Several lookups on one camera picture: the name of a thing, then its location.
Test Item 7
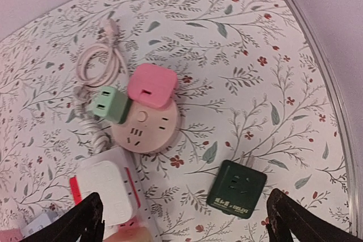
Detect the pink cube socket adapter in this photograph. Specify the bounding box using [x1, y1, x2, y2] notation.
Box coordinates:
[0, 228, 23, 242]

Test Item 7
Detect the long white power strip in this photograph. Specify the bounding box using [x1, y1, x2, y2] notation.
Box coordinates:
[93, 147, 165, 242]

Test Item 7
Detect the green usb plug adapter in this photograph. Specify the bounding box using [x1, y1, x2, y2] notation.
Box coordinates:
[92, 86, 133, 124]

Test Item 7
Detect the pink coiled power cable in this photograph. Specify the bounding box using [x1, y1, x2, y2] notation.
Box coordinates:
[74, 18, 128, 101]

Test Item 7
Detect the red cube socket adapter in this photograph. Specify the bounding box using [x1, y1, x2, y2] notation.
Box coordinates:
[69, 171, 139, 228]

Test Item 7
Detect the pink flat plug adapter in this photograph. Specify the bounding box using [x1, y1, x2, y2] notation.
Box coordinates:
[127, 63, 178, 109]

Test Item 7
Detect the white flat plug adapter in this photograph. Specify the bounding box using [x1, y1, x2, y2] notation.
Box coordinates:
[76, 160, 136, 226]

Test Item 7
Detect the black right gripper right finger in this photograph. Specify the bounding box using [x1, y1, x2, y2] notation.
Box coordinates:
[266, 188, 361, 242]

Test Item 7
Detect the floral patterned table mat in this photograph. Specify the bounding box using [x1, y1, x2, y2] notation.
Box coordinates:
[1, 0, 356, 241]

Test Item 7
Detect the dark green cube socket adapter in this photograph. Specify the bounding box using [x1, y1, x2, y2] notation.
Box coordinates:
[206, 160, 267, 219]

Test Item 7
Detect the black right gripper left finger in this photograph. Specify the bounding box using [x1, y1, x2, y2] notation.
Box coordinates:
[29, 192, 105, 242]

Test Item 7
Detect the light blue power strip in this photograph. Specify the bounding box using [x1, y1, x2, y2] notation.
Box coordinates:
[20, 212, 58, 238]

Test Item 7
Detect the white cable of long strip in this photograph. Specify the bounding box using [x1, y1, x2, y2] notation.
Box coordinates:
[75, 86, 110, 155]

